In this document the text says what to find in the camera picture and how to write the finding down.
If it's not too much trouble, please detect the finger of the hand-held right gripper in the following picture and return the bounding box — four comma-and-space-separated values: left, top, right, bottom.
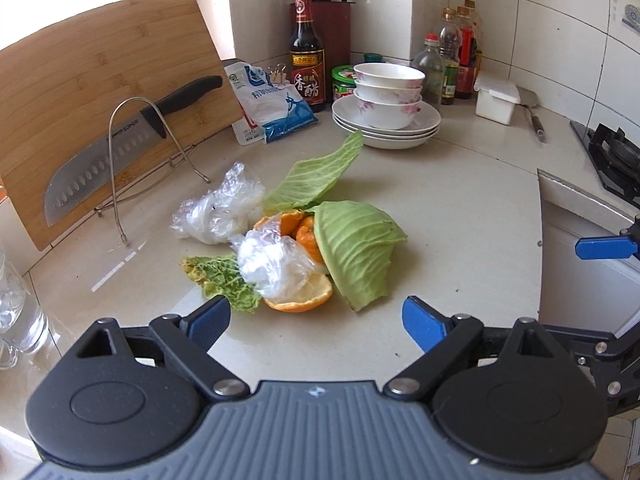
542, 324, 640, 417
575, 227, 640, 261

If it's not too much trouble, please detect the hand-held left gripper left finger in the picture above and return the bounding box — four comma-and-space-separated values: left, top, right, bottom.
75, 295, 252, 403

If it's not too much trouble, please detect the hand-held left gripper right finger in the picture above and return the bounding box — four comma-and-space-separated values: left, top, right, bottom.
382, 295, 557, 403

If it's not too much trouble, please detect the clear plastic bag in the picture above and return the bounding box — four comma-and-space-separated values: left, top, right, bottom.
171, 161, 266, 245
232, 232, 321, 301

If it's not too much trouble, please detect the curled orange peel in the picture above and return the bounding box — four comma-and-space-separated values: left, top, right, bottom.
250, 210, 326, 266

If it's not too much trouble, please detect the wilted green leaf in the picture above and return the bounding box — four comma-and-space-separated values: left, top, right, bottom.
181, 254, 263, 317

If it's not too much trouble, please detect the large green cabbage leaf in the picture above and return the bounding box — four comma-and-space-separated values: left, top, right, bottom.
312, 200, 408, 312

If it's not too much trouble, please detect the black gas stove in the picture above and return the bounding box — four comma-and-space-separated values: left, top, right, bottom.
570, 120, 640, 196

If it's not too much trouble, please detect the metal spatula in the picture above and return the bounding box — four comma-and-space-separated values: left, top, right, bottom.
517, 86, 547, 143

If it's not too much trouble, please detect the long green cabbage leaf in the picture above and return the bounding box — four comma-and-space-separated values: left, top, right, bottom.
261, 129, 365, 216

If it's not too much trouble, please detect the white plate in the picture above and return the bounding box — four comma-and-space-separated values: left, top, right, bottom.
334, 120, 441, 142
340, 130, 439, 150
332, 96, 442, 135

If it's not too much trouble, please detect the white plastic box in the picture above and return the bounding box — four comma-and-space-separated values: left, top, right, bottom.
474, 76, 521, 125

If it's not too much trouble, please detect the clear glass mug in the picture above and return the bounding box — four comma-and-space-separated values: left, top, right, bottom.
0, 240, 51, 371

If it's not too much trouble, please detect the white and blue salt bag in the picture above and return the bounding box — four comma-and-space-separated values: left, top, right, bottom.
223, 59, 320, 147

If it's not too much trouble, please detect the red-label dark bottle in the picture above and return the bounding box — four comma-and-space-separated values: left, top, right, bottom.
454, 6, 479, 100

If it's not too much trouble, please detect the green-label oil bottle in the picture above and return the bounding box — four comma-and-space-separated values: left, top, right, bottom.
439, 8, 463, 106

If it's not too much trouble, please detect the clear red-capped glass bottle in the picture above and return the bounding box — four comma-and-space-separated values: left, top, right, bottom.
412, 35, 446, 107

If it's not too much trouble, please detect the green-lidded jar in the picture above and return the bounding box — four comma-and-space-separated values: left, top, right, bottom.
331, 65, 362, 103

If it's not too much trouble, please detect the dark vinegar bottle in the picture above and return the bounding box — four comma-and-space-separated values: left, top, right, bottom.
289, 0, 327, 113

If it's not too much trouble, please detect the bamboo cutting board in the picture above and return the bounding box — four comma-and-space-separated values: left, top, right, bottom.
0, 0, 246, 252

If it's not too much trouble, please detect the dark red knife block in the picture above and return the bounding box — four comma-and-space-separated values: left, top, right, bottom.
290, 2, 353, 106

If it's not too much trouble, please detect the metal wire rack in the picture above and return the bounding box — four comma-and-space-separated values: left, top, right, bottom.
95, 96, 212, 247

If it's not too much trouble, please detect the black-handled kitchen knife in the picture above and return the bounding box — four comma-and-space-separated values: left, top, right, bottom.
44, 76, 223, 228

